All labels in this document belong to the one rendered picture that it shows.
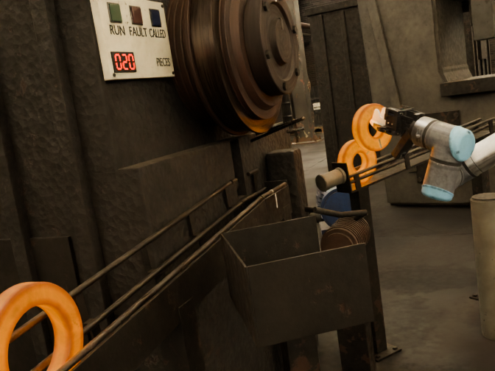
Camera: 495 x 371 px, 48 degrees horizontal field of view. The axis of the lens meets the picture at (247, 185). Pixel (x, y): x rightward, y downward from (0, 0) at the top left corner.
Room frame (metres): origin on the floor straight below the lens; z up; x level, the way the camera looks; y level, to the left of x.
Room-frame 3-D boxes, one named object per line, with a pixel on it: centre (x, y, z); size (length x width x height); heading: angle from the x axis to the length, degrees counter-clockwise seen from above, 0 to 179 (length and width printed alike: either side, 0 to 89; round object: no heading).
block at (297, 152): (1.81, -0.13, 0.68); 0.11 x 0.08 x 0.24; 65
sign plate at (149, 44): (1.32, 0.20, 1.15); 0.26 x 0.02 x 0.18; 155
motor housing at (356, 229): (1.83, -0.30, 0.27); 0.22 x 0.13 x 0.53; 155
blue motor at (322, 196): (3.80, -0.61, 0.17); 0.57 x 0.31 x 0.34; 175
